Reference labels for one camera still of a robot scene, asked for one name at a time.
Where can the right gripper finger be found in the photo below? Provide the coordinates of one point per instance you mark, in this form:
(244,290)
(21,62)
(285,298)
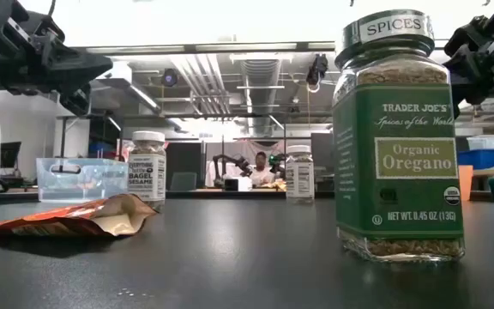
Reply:
(465,38)
(457,92)

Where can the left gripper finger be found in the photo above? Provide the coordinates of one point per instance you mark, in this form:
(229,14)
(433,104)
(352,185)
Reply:
(77,101)
(80,68)

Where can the orange spice packet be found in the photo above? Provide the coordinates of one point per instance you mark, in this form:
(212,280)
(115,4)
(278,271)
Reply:
(80,216)

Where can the white lid spice jar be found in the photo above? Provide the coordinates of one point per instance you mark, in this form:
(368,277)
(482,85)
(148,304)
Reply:
(299,176)

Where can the background black robot arm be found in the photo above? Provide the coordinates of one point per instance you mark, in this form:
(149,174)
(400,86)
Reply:
(276,162)
(230,159)

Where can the blue storage bin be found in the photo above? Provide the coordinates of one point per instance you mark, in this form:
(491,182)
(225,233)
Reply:
(483,159)
(101,148)

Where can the clear storage box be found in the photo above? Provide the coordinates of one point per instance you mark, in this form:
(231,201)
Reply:
(485,141)

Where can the floral cloth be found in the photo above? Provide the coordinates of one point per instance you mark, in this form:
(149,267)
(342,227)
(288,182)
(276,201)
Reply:
(124,152)

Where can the clear plastic bin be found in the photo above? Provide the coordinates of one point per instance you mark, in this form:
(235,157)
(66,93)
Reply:
(80,180)

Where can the black computer monitor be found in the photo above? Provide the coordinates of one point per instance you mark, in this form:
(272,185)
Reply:
(7,154)

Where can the orange plastic bin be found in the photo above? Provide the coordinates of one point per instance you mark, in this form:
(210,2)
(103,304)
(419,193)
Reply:
(465,182)

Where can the organic oregano jar green lid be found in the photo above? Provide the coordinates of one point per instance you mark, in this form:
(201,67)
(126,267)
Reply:
(397,163)

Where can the grey chair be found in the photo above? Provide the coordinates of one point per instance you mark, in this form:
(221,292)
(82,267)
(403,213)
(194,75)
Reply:
(183,181)

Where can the white box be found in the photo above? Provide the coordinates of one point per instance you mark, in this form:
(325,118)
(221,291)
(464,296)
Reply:
(240,184)

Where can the person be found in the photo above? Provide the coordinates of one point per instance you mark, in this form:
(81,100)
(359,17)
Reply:
(260,171)

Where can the yellow snack bag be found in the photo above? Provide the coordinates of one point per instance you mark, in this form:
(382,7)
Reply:
(276,185)

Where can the round black ceiling camera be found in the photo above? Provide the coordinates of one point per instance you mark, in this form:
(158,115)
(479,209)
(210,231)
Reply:
(170,77)

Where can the hanging black camera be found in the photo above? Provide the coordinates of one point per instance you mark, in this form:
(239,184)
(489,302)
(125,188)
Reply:
(317,66)

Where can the silver air duct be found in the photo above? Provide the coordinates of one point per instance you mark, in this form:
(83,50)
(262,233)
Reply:
(260,77)

